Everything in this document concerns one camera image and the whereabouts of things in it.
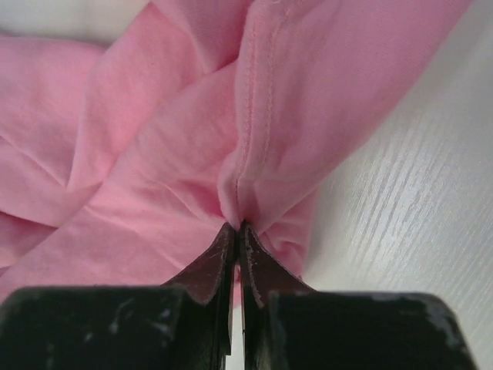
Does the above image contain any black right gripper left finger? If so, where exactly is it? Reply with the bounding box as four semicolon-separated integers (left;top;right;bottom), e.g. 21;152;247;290
1;225;236;369

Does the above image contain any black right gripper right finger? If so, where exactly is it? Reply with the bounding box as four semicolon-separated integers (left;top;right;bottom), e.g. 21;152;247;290
238;224;475;369

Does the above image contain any pink t shirt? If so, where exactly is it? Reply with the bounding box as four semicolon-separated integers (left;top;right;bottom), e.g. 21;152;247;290
1;1;469;296

